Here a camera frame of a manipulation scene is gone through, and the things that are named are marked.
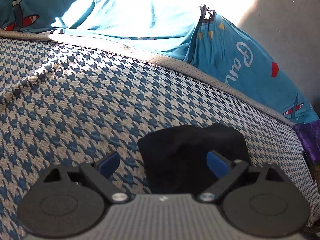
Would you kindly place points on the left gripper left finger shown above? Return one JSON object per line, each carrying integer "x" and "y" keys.
{"x": 69, "y": 200}

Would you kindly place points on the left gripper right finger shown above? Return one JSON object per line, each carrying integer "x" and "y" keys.
{"x": 259, "y": 201}

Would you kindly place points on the black garment with white stripes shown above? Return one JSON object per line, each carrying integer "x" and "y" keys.
{"x": 182, "y": 159}

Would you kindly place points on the smartphone with gold edge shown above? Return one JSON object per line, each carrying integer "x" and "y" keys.
{"x": 309, "y": 165}

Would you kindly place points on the purple floral cloth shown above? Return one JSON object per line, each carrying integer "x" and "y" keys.
{"x": 309, "y": 135}

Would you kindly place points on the houndstooth blue beige mattress cover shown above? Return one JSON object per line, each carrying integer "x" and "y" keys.
{"x": 66, "y": 102}

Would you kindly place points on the blue airplane print pillow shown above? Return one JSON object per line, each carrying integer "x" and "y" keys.
{"x": 164, "y": 26}
{"x": 225, "y": 52}

